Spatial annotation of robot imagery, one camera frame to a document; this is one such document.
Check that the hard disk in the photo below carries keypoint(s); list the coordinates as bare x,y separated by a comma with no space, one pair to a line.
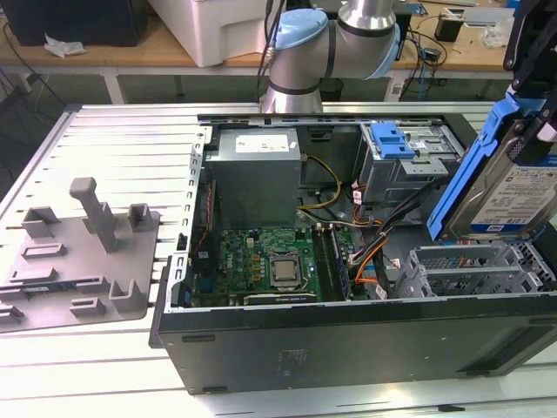
513,196

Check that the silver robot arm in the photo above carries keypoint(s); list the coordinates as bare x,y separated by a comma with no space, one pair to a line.
304,52

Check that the metal disk bay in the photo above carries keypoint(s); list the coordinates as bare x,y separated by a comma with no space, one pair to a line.
478,272

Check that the clear plastic bag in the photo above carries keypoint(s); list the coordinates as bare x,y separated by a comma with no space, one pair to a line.
494,38

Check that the small black box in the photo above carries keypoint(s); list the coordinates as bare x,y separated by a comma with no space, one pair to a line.
448,29

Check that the blue drive cage latch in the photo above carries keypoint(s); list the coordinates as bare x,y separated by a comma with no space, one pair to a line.
391,146

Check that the metal drive cage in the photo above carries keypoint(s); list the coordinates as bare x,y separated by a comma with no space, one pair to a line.
391,178

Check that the black waste bin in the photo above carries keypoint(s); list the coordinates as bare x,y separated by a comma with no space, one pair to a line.
331,89

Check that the RAM stick in motherboard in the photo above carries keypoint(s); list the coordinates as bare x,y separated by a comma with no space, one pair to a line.
339,265

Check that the black RAM slot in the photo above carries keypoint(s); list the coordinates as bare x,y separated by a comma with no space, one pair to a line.
321,265

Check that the grey power supply unit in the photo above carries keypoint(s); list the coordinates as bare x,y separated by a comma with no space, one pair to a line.
252,187

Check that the large white box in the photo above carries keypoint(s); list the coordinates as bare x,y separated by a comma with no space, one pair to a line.
209,30

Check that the silver CPU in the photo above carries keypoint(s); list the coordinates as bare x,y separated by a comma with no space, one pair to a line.
286,270

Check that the CPU socket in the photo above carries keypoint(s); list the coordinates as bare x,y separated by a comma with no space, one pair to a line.
285,285

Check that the black PC case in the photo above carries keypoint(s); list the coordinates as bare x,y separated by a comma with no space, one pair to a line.
348,348

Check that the black graphics card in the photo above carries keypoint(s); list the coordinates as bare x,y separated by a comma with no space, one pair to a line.
283,298

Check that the green motherboard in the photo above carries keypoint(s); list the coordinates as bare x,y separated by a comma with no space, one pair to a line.
243,252

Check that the black case fan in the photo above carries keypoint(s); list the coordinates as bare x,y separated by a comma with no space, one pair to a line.
204,244

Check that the large black box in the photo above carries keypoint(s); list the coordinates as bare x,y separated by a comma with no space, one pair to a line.
78,22

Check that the crumpled white paper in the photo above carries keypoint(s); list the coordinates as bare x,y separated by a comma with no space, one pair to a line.
63,47

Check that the grey parts rack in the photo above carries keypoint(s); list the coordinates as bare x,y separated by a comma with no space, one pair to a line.
82,278

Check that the RAM stick on rack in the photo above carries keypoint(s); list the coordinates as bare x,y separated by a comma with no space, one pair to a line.
45,288

